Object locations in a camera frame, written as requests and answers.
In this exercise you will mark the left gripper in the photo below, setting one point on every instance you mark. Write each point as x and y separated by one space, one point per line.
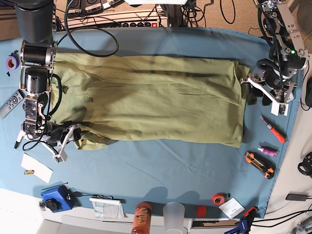
274 85

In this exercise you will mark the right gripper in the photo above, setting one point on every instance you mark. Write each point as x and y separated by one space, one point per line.
57 136

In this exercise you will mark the olive green t-shirt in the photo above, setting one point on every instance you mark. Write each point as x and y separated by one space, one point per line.
137 98

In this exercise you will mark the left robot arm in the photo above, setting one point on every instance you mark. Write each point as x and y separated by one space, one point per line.
287 55

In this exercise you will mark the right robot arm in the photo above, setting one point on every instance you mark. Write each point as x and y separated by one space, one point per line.
38 58

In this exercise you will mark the white paper sheet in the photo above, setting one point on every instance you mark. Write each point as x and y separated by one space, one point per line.
41 171

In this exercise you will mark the white black marker pen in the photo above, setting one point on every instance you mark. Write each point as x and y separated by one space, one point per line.
18 140

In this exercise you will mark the purple glue tube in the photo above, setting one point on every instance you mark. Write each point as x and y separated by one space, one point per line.
268 151

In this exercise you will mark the small yellow battery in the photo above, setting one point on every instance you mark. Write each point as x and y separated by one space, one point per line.
29 172

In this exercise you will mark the blue box with knob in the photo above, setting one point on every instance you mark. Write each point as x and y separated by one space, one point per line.
58 199

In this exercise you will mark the grey remote control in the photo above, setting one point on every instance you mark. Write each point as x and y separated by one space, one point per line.
11 103

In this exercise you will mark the orange black utility knife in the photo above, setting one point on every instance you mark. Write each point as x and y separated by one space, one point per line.
258 162

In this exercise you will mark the blue table cloth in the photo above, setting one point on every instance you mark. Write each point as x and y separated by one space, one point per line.
162 171

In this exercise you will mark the white paper booklet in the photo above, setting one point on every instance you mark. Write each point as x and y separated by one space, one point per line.
107 208

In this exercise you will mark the purple tape roll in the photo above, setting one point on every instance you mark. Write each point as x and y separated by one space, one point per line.
12 62

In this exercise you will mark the black power adapter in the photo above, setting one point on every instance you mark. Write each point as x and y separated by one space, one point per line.
296 197

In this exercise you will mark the orange drink bottle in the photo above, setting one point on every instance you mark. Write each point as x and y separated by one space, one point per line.
142 219

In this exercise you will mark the orange tape roll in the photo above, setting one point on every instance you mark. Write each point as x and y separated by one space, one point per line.
219 199

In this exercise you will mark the white square card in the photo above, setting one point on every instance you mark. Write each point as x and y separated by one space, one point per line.
231 208

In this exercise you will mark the translucent plastic cup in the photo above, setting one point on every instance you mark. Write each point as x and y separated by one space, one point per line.
173 214

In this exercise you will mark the small red block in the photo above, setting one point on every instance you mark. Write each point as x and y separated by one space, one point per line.
201 211

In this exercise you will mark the blue orange bar clamp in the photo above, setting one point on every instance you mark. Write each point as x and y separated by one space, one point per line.
244 225

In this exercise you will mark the white power strip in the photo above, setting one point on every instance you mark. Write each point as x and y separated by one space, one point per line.
140 18

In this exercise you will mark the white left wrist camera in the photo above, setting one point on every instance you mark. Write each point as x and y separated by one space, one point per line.
278 108

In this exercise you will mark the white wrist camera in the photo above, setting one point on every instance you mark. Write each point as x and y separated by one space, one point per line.
278 108
58 158

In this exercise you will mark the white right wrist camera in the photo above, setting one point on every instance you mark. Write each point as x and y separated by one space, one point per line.
58 158

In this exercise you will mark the red handled screwdriver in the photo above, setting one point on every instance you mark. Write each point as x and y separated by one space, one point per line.
277 134

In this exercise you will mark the black cable tie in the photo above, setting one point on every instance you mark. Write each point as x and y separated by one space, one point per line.
54 186

